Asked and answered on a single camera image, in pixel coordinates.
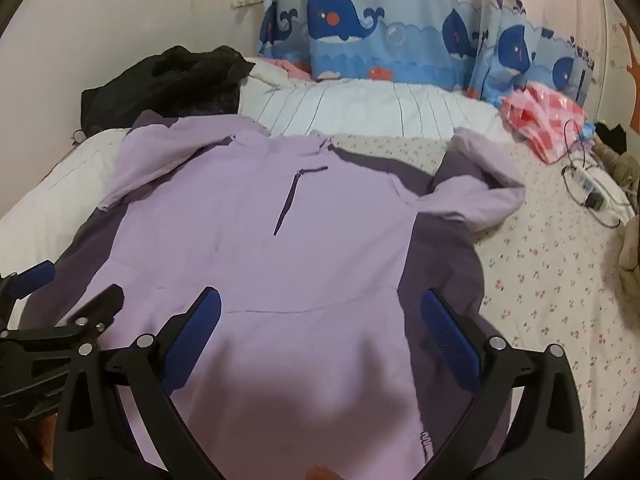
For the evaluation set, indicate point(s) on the grey plush toy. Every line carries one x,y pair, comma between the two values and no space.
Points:
622,170

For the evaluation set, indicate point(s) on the black jacket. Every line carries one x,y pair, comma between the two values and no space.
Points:
165,80

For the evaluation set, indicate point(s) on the purple jacket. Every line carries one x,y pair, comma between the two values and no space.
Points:
250,235

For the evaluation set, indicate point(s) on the pink cloth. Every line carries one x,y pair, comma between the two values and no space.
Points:
290,66

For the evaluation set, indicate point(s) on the floral bedsheet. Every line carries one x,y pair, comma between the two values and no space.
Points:
540,285

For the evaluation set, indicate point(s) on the whale print curtain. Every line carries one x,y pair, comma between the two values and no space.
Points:
400,10

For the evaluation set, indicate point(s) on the pink checked plastic bag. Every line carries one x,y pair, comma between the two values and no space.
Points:
540,120

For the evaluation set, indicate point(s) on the dark cloth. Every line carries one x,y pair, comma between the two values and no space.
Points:
611,137

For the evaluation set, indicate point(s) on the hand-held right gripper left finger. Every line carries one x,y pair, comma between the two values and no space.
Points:
192,340

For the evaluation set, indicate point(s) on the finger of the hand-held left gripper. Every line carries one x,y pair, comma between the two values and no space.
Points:
102,302
35,276

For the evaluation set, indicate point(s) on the white striped quilt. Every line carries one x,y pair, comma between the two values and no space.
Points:
375,110

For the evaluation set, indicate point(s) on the beige plush toy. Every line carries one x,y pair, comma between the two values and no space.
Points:
631,260

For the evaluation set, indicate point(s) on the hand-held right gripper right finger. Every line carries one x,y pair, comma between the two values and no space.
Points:
450,345

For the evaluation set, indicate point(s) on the person's left forearm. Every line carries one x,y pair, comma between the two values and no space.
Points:
47,445

